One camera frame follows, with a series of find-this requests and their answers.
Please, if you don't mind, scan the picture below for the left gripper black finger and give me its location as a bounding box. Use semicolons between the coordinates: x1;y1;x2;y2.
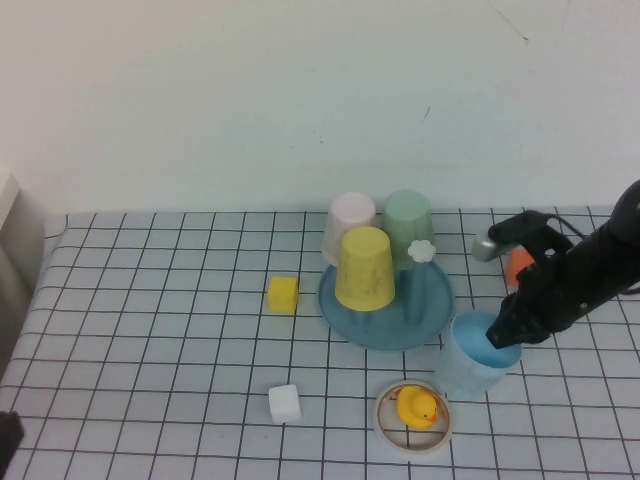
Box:
0;409;25;457

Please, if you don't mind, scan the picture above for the white tape roll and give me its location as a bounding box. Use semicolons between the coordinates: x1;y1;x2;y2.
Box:
374;378;455;455

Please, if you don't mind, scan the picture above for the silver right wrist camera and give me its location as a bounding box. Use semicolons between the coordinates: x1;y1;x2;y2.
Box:
472;209;574;264

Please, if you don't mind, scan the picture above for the blue cup stand with pegs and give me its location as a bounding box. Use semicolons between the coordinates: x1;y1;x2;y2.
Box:
318;239;456;354

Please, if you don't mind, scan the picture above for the light green plastic cup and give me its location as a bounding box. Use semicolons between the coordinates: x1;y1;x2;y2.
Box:
382;189;434;271

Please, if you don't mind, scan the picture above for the light blue plastic cup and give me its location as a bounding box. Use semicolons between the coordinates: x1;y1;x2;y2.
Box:
433;309;524;401

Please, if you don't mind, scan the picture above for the pale pink plastic cup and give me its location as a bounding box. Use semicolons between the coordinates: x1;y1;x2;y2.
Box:
321;192;377;266

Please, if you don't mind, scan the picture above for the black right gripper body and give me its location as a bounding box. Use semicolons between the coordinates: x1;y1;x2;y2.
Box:
514;249;590;347

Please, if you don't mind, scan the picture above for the white side panel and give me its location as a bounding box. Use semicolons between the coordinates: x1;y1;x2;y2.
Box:
0;171;49;351

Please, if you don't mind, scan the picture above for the white foam cube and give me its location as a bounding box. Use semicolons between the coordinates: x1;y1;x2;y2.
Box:
268;383;304;425

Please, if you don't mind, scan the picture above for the black right camera cable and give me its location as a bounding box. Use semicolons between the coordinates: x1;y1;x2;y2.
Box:
547;213;586;239

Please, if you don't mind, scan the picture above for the orange foam cube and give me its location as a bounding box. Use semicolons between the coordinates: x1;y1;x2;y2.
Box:
504;249;537;287

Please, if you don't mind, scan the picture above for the yellow plastic cup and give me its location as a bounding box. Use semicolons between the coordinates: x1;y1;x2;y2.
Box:
334;226;396;312

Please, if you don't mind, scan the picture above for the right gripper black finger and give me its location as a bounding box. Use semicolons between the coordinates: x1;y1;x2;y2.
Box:
521;322;547;347
486;294;532;350

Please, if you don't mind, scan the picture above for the yellow rubber duck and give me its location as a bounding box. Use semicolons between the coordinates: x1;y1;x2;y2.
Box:
396;384;440;430

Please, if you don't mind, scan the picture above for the yellow foam cube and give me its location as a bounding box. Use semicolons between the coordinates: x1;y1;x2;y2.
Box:
267;275;300;315

